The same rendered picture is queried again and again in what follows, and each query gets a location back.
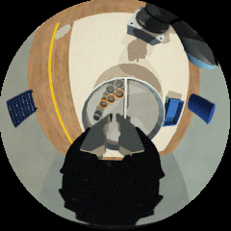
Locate blue crate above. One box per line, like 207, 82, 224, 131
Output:
162, 96, 185, 127

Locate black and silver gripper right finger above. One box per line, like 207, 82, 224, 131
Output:
116, 114, 165, 179

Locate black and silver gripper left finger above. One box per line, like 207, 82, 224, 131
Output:
60, 114, 113, 174

